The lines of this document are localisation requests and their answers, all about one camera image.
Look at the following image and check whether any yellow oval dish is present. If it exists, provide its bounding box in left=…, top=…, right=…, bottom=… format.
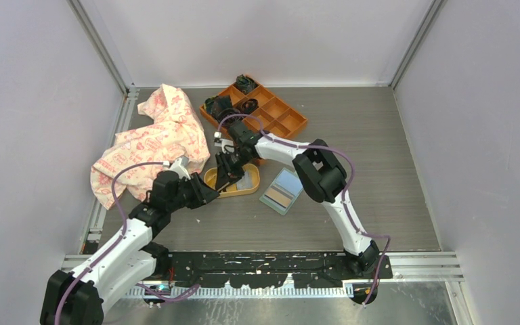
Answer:
left=204, top=164, right=260, bottom=198

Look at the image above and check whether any orange credit card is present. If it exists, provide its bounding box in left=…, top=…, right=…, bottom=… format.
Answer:
left=265, top=186, right=294, bottom=210

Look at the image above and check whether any coiled black belt small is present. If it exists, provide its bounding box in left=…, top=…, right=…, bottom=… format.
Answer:
left=237, top=98, right=259, bottom=114

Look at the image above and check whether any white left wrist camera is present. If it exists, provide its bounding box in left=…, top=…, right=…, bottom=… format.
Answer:
left=162, top=156, right=190, bottom=179

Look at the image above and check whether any dark folded fabric item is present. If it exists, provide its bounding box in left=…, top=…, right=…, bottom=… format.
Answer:
left=204, top=95, right=233, bottom=121

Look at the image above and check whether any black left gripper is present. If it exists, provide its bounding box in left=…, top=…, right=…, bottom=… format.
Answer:
left=167, top=172, right=219, bottom=212

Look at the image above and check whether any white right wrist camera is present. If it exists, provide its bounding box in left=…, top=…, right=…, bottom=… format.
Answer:
left=213, top=131, right=234, bottom=154

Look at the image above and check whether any green card holder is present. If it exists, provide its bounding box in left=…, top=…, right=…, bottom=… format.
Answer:
left=259, top=168, right=303, bottom=215

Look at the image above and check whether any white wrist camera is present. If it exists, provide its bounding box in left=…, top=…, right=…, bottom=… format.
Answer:
left=162, top=156, right=190, bottom=179
left=213, top=131, right=234, bottom=154

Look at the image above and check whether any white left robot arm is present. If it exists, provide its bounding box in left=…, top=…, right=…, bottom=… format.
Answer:
left=39, top=171, right=219, bottom=324

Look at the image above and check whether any pink patterned cloth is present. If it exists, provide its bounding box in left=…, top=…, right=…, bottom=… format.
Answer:
left=90, top=84, right=211, bottom=209

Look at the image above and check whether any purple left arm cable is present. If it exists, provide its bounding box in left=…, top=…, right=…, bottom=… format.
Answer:
left=53, top=161, right=200, bottom=325

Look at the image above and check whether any orange compartment tray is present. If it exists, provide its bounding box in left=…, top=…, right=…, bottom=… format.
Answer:
left=200, top=74, right=308, bottom=139

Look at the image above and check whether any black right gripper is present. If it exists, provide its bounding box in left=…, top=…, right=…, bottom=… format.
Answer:
left=216, top=145, right=253, bottom=190

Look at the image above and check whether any aluminium frame rail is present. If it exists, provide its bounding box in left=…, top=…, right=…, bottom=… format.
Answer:
left=56, top=253, right=465, bottom=300

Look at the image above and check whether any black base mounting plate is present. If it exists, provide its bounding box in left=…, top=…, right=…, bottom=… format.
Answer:
left=149, top=251, right=393, bottom=289

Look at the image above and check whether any white credit card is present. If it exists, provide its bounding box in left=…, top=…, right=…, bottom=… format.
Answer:
left=236, top=174, right=255, bottom=191

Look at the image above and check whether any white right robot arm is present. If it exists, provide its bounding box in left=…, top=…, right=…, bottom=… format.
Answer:
left=214, top=122, right=383, bottom=278

